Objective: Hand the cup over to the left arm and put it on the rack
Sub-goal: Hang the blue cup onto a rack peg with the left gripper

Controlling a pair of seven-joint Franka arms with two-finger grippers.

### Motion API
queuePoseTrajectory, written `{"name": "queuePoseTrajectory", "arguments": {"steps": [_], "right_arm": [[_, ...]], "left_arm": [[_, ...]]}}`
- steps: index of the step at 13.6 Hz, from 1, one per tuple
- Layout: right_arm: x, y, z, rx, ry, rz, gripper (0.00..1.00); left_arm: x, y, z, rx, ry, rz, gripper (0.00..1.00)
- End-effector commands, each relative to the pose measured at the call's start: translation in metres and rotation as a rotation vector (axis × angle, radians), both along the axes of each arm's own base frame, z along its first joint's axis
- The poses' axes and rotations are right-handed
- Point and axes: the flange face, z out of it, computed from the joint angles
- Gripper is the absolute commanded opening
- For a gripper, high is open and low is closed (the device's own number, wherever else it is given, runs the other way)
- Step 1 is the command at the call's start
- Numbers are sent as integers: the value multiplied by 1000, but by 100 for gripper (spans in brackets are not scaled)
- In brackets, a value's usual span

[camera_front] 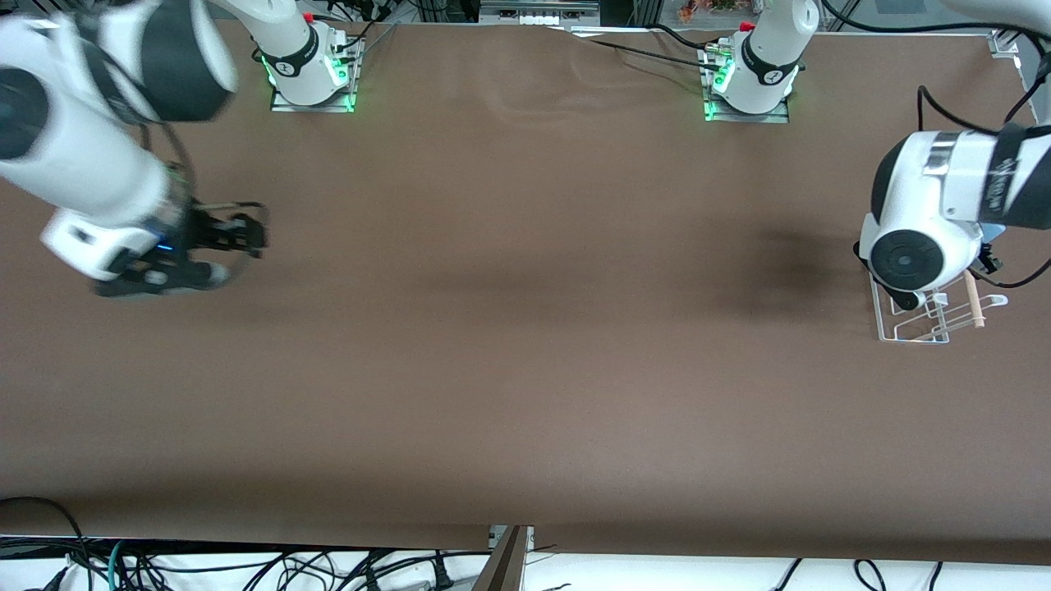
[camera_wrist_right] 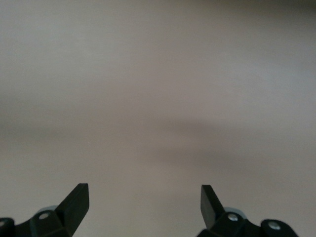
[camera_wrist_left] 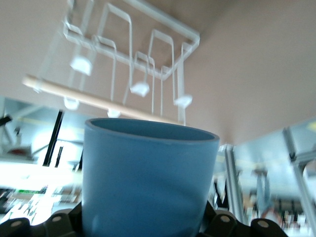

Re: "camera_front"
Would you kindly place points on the orange object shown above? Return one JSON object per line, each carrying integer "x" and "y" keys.
{"x": 698, "y": 10}

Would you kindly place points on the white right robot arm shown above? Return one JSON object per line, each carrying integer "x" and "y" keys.
{"x": 74, "y": 164}

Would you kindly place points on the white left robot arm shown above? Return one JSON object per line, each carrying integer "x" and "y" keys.
{"x": 944, "y": 189}

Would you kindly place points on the aluminium frame post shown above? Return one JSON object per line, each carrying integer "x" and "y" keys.
{"x": 647, "y": 10}
{"x": 505, "y": 566}

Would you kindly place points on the blue plastic cup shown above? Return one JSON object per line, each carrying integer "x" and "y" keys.
{"x": 991, "y": 232}

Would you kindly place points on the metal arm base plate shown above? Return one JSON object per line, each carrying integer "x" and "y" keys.
{"x": 780, "y": 117}
{"x": 283, "y": 103}

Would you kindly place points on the metal corner bracket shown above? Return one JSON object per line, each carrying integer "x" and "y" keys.
{"x": 1003, "y": 44}

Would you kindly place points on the grey power strip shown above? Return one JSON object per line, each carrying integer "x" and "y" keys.
{"x": 538, "y": 12}

